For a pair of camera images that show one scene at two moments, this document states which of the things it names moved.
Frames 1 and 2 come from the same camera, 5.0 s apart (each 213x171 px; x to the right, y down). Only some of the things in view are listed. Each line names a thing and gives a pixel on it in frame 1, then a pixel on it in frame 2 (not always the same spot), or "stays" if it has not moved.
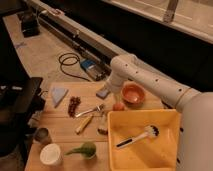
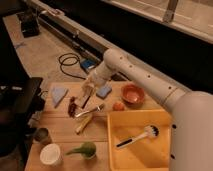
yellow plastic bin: x=149 y=153 stays
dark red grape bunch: x=74 y=101 stays
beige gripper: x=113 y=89 -> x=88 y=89
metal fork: x=99 y=107 stays
